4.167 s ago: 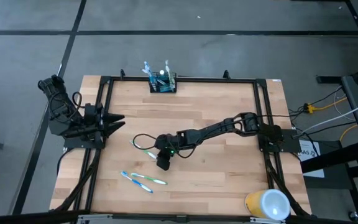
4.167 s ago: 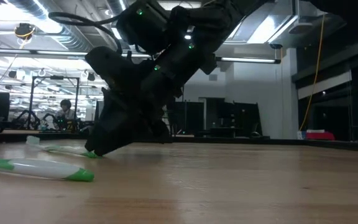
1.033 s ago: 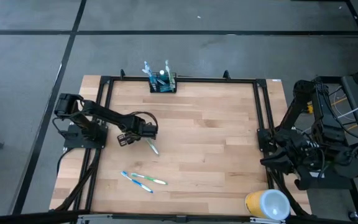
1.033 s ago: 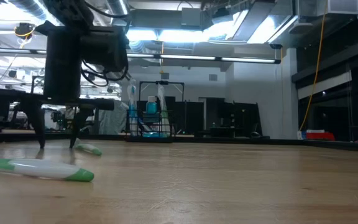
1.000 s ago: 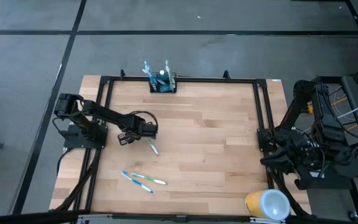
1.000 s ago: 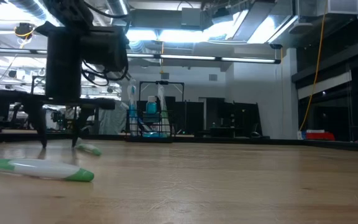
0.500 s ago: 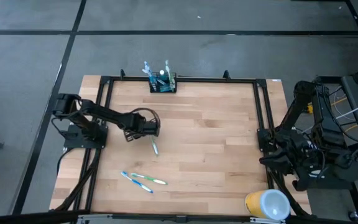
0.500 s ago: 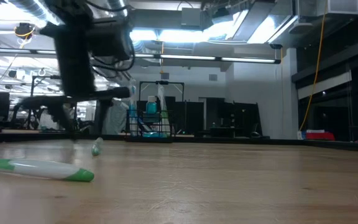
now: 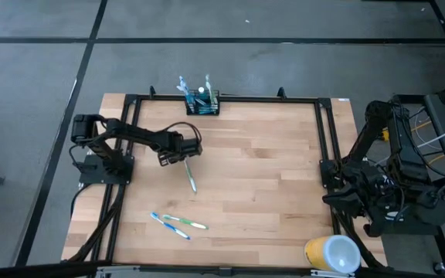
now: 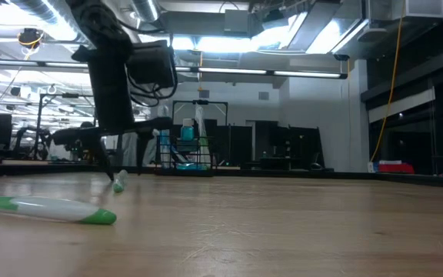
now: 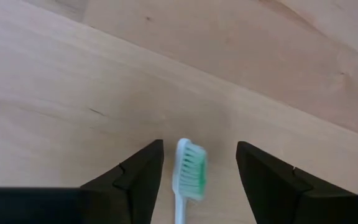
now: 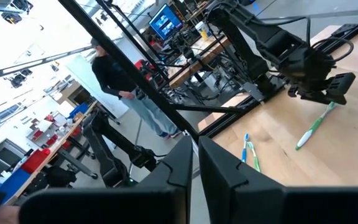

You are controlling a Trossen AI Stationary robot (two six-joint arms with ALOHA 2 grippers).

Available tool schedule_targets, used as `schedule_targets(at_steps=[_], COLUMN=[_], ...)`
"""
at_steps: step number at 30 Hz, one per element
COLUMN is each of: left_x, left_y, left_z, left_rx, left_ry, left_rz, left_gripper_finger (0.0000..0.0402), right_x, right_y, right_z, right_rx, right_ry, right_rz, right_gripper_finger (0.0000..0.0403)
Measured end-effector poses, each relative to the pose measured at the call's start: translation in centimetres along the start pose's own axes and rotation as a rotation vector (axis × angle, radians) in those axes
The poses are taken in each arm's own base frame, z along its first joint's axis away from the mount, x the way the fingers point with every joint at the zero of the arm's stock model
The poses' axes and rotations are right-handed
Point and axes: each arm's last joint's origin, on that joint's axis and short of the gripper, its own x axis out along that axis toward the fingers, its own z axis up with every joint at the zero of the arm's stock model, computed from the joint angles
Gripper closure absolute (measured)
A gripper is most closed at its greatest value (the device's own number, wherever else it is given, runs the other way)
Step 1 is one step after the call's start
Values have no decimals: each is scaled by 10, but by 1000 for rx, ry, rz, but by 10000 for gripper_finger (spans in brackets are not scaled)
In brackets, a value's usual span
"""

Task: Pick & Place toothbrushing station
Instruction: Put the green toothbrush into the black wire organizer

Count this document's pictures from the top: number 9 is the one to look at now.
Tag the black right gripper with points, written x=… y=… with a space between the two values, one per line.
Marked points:
x=377 y=193

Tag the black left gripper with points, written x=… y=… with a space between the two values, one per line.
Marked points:
x=170 y=143

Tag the yellow wipes canister white lid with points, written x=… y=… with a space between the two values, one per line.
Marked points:
x=332 y=253

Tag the blue and white toothbrush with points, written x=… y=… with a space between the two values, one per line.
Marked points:
x=180 y=89
x=169 y=226
x=184 y=83

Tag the blue mouthwash bottle white cap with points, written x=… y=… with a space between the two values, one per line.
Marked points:
x=201 y=91

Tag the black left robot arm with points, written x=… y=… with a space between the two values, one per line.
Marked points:
x=130 y=133

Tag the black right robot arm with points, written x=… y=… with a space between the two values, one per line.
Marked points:
x=396 y=154

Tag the black caster wheel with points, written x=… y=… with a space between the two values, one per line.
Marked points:
x=439 y=267

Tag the black crossbeam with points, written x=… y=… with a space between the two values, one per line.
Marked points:
x=52 y=270

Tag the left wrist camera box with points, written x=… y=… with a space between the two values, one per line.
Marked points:
x=192 y=146

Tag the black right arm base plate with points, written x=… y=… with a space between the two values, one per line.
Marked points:
x=328 y=173

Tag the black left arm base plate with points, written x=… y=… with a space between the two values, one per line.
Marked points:
x=91 y=175

